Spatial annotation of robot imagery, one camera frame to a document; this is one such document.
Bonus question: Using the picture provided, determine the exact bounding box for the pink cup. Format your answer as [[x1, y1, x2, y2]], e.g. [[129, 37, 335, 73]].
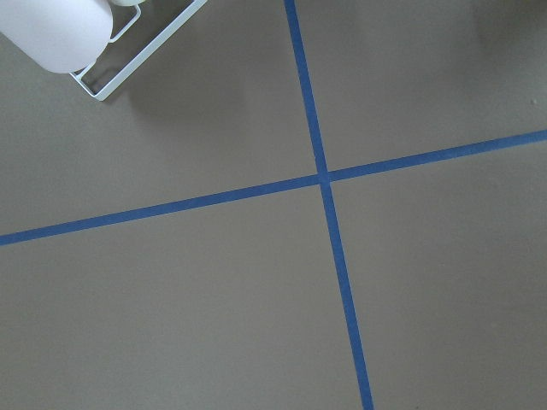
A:
[[1, 1, 113, 73]]

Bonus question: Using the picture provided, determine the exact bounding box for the white wire cup rack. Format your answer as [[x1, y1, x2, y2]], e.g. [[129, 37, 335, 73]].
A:
[[70, 0, 206, 102]]

